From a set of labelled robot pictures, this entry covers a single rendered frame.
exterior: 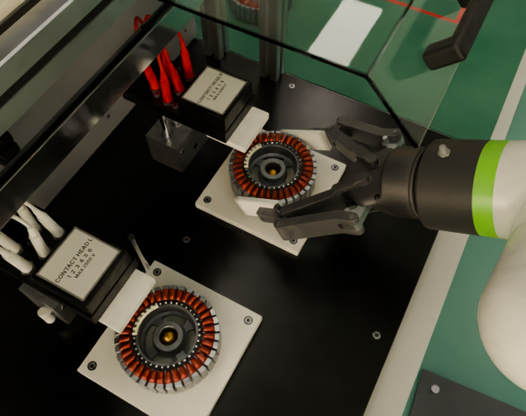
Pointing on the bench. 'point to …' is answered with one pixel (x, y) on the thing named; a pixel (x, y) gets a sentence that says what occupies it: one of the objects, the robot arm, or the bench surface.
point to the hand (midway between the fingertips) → (274, 172)
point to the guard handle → (457, 52)
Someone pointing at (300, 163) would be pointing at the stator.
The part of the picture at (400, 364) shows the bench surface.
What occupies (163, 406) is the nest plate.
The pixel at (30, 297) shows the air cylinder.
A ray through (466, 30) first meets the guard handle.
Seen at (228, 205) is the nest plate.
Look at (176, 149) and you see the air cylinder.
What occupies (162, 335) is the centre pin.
